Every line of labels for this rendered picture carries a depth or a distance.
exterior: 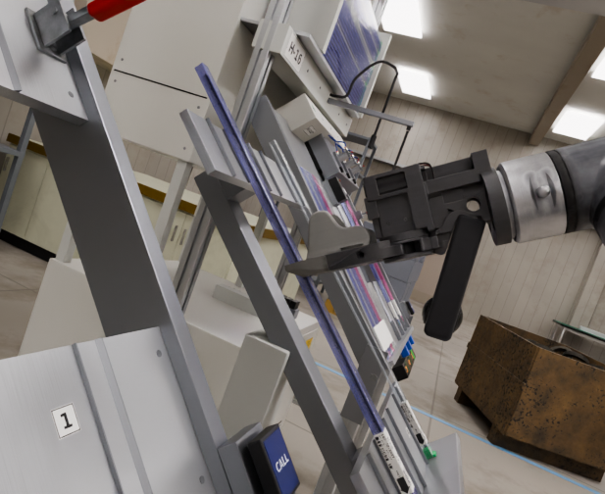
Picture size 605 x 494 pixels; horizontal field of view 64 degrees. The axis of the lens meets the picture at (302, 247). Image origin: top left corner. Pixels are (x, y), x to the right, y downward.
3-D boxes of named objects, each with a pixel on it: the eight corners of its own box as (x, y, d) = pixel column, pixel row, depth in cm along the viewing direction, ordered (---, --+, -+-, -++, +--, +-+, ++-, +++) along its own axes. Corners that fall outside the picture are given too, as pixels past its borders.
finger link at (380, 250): (330, 253, 49) (418, 233, 47) (334, 271, 49) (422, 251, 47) (322, 251, 44) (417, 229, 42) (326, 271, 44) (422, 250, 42)
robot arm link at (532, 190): (554, 236, 47) (575, 230, 39) (504, 246, 48) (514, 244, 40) (534, 161, 47) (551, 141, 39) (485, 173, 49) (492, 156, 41)
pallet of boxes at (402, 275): (386, 337, 542) (424, 240, 535) (322, 310, 567) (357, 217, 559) (400, 325, 652) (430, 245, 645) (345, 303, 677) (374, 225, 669)
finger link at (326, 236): (277, 223, 50) (365, 202, 48) (288, 280, 50) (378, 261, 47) (268, 221, 47) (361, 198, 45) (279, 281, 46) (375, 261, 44)
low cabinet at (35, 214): (122, 242, 531) (145, 173, 525) (291, 317, 469) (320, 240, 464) (-24, 231, 369) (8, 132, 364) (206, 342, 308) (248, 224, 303)
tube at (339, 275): (427, 456, 67) (433, 453, 67) (427, 460, 66) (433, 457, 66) (271, 145, 76) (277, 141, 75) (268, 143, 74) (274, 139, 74)
